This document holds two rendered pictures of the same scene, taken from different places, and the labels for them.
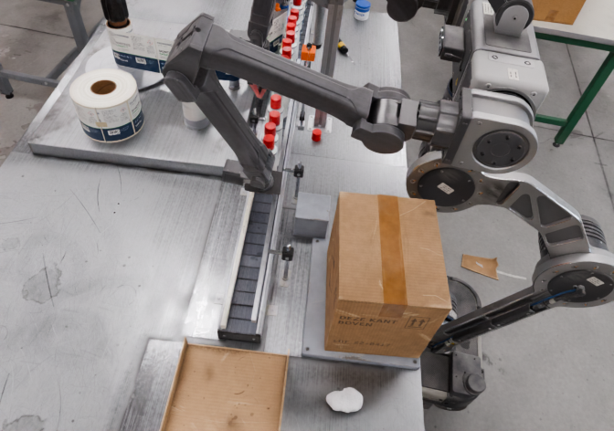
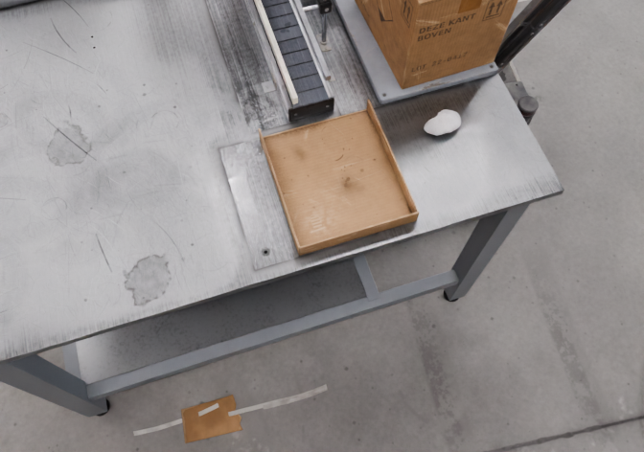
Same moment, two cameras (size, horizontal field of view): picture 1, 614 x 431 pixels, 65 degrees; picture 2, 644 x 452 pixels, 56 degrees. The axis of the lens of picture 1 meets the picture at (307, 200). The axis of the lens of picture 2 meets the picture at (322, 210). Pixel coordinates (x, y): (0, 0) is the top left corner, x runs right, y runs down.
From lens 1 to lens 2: 0.46 m
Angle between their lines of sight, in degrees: 17
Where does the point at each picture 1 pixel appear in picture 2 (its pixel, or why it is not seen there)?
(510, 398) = (555, 120)
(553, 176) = not seen: outside the picture
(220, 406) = (328, 176)
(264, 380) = (356, 138)
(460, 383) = not seen: hidden behind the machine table
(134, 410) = (246, 212)
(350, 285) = not seen: outside the picture
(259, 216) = not seen: outside the picture
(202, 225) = (202, 24)
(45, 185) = not seen: outside the picture
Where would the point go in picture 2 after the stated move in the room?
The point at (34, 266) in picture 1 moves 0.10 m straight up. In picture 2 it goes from (43, 132) to (25, 105)
